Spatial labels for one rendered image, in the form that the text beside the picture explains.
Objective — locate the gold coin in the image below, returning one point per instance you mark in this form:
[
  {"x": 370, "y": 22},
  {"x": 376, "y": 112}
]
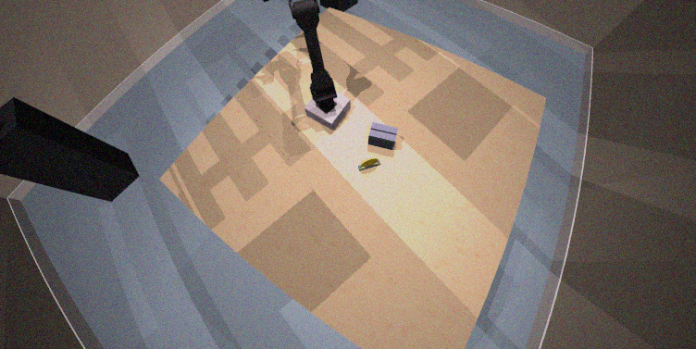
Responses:
[{"x": 369, "y": 162}]

